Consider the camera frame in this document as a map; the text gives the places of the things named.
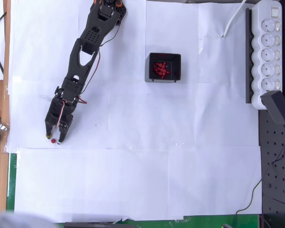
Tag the black pegboard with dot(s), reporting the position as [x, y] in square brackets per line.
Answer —
[278, 166]

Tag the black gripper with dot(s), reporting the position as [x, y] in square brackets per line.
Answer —
[54, 119]

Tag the black flat device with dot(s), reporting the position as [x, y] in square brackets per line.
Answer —
[97, 225]

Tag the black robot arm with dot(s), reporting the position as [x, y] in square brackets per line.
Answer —
[90, 38]

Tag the white power strip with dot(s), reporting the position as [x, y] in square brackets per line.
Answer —
[257, 71]

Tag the green mat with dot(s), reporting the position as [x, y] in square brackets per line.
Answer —
[12, 180]

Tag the white paper table covering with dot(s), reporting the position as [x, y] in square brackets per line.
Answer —
[133, 118]

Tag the black power adapter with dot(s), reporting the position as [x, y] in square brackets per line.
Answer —
[275, 107]

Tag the gray blurry object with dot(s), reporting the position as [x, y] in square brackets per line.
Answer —
[9, 219]

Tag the black square bin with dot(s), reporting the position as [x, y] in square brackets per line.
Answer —
[147, 71]

